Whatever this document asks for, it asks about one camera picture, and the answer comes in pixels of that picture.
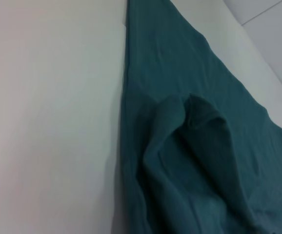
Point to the teal blue shirt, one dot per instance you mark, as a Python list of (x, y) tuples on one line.
[(192, 122)]

